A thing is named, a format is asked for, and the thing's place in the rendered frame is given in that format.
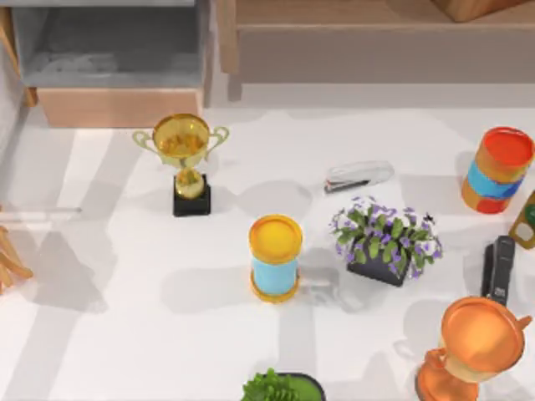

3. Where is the yellow and light blue can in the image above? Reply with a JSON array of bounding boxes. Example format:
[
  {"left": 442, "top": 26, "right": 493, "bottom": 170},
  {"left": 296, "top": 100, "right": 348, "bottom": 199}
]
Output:
[{"left": 247, "top": 214, "right": 303, "bottom": 304}]

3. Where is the white stapler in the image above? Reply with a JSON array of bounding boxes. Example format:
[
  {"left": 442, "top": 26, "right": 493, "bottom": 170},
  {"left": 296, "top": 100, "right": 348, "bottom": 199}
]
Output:
[{"left": 324, "top": 160, "right": 395, "bottom": 195}]

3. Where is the gold trophy on black base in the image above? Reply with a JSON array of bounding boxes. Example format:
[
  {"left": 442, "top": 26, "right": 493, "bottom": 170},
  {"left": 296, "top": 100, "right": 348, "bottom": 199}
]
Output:
[{"left": 132, "top": 113, "right": 231, "bottom": 217}]

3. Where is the purple flower plant black pot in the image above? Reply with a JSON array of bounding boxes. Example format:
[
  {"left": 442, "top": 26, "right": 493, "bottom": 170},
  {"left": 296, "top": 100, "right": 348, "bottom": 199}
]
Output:
[{"left": 328, "top": 195, "right": 444, "bottom": 288}]

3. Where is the pale wooden drawer front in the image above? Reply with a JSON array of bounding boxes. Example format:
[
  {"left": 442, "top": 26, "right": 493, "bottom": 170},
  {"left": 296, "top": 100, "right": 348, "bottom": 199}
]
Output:
[{"left": 36, "top": 86, "right": 205, "bottom": 129}]

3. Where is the green plant in black pot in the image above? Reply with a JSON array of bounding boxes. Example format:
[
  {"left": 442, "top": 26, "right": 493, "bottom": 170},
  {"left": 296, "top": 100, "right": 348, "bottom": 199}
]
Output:
[{"left": 241, "top": 368, "right": 327, "bottom": 401}]

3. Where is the wooden open shelf unit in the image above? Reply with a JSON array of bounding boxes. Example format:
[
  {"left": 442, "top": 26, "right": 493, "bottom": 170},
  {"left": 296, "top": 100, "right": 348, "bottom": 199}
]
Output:
[{"left": 220, "top": 0, "right": 535, "bottom": 103}]

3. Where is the orange red and blue can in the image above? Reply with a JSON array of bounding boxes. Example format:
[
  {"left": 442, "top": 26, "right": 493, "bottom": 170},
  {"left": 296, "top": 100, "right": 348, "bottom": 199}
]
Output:
[{"left": 461, "top": 126, "right": 535, "bottom": 216}]

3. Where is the black stapler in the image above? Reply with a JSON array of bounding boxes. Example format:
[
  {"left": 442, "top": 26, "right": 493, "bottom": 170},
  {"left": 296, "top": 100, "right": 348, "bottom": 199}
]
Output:
[{"left": 480, "top": 235, "right": 517, "bottom": 307}]

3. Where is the orange copper trophy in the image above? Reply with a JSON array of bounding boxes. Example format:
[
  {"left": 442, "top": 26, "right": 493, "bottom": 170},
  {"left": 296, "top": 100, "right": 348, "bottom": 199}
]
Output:
[{"left": 415, "top": 296, "right": 534, "bottom": 401}]

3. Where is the olive and green bottle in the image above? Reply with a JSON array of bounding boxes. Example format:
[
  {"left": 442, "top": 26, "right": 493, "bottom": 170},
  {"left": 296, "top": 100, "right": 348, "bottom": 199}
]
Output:
[{"left": 507, "top": 191, "right": 535, "bottom": 251}]

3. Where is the wooden cupboard frame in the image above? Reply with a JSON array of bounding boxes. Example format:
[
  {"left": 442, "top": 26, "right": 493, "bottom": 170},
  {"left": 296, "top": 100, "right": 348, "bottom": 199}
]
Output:
[{"left": 0, "top": 0, "right": 39, "bottom": 108}]

